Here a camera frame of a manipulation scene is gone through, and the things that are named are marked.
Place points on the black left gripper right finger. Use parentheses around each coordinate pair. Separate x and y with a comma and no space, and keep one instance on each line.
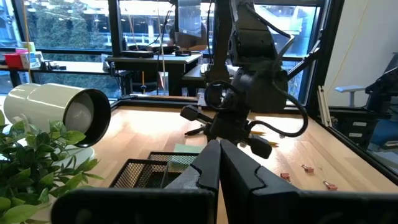
(239,180)

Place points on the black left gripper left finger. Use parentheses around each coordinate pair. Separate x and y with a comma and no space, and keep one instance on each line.
(206,174)

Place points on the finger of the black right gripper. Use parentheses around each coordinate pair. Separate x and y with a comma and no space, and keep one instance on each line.
(192,112)
(261,147)

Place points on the yellow pencil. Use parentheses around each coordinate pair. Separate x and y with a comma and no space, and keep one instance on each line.
(273,143)
(258,132)

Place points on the black pen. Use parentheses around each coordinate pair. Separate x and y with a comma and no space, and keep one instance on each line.
(194,131)

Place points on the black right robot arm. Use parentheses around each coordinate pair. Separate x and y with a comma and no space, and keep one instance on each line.
(252,46)

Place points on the black mesh desk organizer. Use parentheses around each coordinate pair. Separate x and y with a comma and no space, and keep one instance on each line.
(133,174)

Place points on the green sticky note pad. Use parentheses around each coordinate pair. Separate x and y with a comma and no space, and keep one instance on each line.
(183,161)

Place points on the person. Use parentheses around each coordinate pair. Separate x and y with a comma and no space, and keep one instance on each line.
(186,42)

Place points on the black computer monitor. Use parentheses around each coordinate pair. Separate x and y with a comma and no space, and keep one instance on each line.
(189,18)

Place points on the black drawer cabinet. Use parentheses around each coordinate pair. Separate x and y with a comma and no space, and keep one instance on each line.
(357,124)

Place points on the white chair armrest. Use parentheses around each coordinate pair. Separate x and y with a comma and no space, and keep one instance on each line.
(349,89)

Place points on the long window-side desk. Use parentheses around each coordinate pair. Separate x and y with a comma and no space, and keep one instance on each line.
(77,67)

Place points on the blue chair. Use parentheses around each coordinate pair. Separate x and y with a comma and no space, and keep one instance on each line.
(385,133)

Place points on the white cylindrical desk lamp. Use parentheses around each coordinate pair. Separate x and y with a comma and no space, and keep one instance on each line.
(40,102)

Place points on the green potted plant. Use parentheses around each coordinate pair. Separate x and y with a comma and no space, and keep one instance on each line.
(34,168)

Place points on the blue and white box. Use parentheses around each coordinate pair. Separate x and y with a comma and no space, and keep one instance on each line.
(31,59)

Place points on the green cylinder container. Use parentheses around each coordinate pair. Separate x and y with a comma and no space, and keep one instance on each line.
(29,46)

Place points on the pink box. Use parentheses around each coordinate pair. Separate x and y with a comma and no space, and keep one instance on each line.
(21,50)

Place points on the red storage box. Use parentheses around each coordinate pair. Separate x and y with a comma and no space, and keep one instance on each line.
(14,60)

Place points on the black window frame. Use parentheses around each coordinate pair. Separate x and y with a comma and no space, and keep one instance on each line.
(115,28)

